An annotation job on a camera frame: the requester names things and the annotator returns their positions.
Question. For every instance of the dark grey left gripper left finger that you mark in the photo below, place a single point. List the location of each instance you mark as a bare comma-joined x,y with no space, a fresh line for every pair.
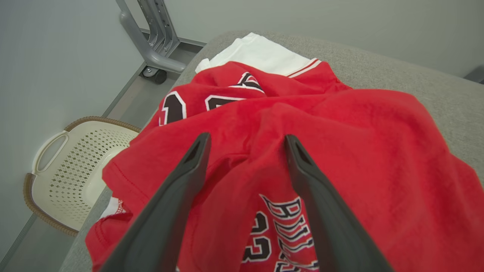
170,211

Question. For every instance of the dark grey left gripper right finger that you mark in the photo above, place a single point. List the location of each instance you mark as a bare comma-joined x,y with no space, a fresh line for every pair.
329,219

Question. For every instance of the red shorts with white stripe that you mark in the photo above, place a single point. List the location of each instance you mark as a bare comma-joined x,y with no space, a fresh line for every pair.
378,151

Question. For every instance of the red and white basketball jersey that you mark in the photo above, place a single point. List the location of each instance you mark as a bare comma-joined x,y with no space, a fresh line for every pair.
211,83

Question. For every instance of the cream perforated laundry basket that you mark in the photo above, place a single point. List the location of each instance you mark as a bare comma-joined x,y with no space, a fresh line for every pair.
75,162

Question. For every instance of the grey fabric sofa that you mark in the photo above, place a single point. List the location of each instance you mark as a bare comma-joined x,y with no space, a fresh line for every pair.
397,68

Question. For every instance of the grey metal wheeled frame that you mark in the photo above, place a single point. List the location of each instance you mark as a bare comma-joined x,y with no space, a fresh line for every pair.
151,53

